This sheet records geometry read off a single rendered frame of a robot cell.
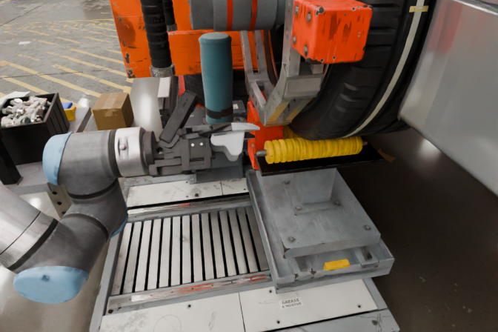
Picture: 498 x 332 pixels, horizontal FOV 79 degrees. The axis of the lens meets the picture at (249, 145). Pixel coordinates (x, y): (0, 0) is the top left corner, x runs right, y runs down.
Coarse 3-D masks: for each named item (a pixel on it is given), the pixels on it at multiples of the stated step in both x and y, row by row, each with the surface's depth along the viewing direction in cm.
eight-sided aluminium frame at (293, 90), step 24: (288, 0) 45; (288, 24) 46; (288, 48) 48; (264, 72) 89; (288, 72) 49; (312, 72) 50; (288, 96) 53; (312, 96) 54; (264, 120) 70; (288, 120) 69
